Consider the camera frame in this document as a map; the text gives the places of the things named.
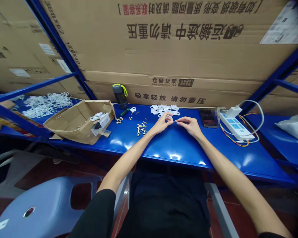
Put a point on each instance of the scattered heap of brass screws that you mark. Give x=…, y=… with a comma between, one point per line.
x=140, y=128

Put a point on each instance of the white shipping label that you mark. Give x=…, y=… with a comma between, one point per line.
x=284, y=23

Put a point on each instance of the person's left hand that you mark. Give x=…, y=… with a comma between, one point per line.
x=159, y=125

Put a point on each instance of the torn open cardboard box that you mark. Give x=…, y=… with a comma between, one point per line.
x=79, y=121

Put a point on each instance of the white plastic clip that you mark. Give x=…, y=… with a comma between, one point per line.
x=170, y=119

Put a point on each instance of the person's body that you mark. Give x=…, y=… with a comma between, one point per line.
x=167, y=203

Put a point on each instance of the blue metal shelf rack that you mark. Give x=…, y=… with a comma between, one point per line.
x=178, y=143

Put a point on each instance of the large printed cardboard carton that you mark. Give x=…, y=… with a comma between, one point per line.
x=173, y=39

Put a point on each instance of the white power strip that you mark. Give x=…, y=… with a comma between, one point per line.
x=236, y=127

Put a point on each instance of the black smartphone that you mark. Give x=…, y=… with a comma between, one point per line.
x=209, y=118

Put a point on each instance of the stack of labelled cardboard cartons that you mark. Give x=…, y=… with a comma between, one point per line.
x=22, y=57

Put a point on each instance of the pile of white plastic parts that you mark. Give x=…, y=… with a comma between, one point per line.
x=164, y=109

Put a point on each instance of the person's right hand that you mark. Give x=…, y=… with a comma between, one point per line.
x=192, y=126

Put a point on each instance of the white plastic bag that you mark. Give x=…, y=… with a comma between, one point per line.
x=295, y=129

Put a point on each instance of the single white bracket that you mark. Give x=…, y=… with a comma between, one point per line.
x=132, y=109

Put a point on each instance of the grey metal chair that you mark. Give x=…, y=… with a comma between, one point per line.
x=219, y=210

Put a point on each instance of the blue plastic stool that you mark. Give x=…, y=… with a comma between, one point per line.
x=44, y=205

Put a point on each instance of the flat cardboard carton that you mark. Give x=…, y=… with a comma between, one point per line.
x=164, y=91

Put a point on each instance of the white charger plug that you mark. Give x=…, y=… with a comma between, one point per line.
x=235, y=110

